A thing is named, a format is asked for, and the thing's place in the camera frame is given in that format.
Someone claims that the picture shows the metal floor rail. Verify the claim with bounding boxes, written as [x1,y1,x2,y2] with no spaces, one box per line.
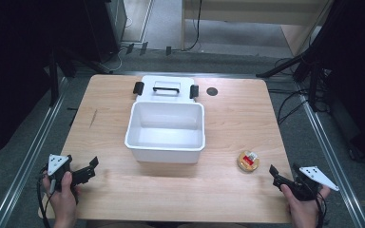
[295,83,365,228]
[0,75,70,228]

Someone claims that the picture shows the white plastic storage box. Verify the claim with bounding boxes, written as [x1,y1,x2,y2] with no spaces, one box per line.
[124,75,206,164]

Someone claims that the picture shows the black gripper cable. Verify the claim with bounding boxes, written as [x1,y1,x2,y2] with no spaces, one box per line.
[314,191,329,228]
[36,166,52,228]

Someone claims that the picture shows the black curtain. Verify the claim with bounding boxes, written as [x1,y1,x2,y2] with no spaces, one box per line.
[0,0,91,164]
[310,0,365,169]

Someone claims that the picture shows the light wooden furniture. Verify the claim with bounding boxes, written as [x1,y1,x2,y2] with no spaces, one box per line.
[181,0,335,57]

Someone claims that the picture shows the round yellow snack packet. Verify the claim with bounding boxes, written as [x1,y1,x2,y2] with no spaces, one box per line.
[237,149,261,173]

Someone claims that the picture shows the black tripod stand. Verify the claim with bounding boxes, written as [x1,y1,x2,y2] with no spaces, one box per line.
[255,37,326,112]

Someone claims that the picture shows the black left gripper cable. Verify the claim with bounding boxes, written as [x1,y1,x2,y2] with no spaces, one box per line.
[36,166,52,228]

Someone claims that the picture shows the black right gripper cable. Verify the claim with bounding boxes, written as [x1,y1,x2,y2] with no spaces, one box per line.
[314,191,329,228]

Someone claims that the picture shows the black floor cables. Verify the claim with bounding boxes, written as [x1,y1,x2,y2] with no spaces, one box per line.
[266,87,313,126]

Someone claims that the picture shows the black metal stand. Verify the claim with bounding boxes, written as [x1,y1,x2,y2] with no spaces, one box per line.
[48,47,62,107]

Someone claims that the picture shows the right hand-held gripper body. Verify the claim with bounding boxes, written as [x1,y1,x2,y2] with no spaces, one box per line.
[287,162,340,202]

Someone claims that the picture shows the black hanging cable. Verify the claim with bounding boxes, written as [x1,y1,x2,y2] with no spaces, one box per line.
[185,0,203,51]

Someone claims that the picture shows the person's left hand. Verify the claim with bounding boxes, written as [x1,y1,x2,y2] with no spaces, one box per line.
[42,170,81,220]

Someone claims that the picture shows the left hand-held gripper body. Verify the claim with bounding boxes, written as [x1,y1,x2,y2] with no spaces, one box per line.
[46,153,91,195]

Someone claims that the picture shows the black computer tower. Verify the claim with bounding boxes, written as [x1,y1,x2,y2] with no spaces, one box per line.
[84,0,128,64]

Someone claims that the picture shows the person's right hand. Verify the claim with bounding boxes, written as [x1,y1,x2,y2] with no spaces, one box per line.
[279,183,332,222]

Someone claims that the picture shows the white floor cable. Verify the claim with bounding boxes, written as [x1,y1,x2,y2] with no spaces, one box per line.
[106,47,125,72]

